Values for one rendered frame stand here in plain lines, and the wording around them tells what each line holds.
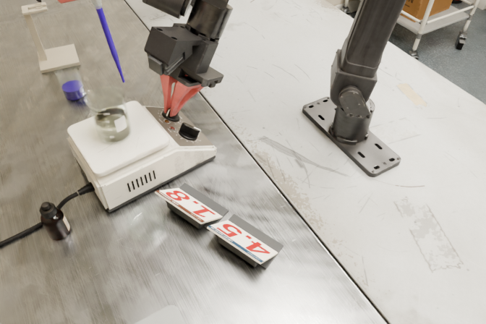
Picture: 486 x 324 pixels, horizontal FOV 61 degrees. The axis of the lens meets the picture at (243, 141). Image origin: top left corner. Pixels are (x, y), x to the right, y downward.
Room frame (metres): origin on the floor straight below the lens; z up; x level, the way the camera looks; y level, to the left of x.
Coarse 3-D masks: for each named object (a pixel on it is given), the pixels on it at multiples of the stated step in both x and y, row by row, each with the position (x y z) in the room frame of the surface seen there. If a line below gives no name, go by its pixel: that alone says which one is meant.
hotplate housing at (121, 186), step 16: (176, 144) 0.44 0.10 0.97; (80, 160) 0.41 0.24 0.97; (144, 160) 0.41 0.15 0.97; (160, 160) 0.41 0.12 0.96; (176, 160) 0.43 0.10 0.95; (192, 160) 0.45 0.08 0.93; (208, 160) 0.47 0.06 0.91; (96, 176) 0.37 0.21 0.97; (112, 176) 0.37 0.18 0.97; (128, 176) 0.38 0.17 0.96; (144, 176) 0.39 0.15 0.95; (160, 176) 0.41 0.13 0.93; (176, 176) 0.43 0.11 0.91; (80, 192) 0.37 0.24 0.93; (96, 192) 0.38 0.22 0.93; (112, 192) 0.36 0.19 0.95; (128, 192) 0.38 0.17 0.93; (144, 192) 0.39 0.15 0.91; (112, 208) 0.36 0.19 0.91
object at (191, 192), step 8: (184, 184) 0.41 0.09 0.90; (184, 192) 0.40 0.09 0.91; (192, 192) 0.40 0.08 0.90; (200, 192) 0.40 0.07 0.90; (168, 200) 0.36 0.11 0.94; (200, 200) 0.38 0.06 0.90; (208, 200) 0.38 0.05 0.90; (176, 208) 0.36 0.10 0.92; (208, 208) 0.37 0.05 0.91; (216, 208) 0.37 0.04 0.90; (224, 208) 0.37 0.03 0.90; (184, 216) 0.35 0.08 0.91; (192, 216) 0.33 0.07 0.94; (192, 224) 0.34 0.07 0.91; (200, 224) 0.33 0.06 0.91; (208, 224) 0.34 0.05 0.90
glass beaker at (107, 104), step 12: (84, 96) 0.44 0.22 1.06; (96, 96) 0.46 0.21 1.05; (108, 96) 0.47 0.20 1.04; (120, 96) 0.46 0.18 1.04; (96, 108) 0.42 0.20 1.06; (108, 108) 0.42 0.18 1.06; (120, 108) 0.43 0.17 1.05; (96, 120) 0.42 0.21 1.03; (108, 120) 0.42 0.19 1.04; (120, 120) 0.43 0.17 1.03; (108, 132) 0.42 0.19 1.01; (120, 132) 0.42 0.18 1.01; (108, 144) 0.42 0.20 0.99
